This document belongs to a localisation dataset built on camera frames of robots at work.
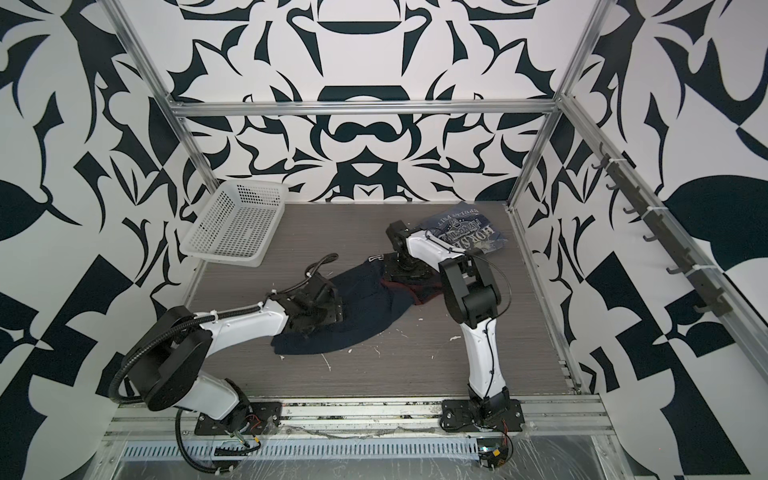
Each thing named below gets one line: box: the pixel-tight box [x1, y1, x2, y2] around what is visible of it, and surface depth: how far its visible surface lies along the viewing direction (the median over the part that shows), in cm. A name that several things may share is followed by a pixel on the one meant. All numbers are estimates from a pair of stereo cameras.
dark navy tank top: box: [271, 256, 415, 355], surface depth 91 cm
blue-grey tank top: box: [411, 202, 507, 253], surface depth 110 cm
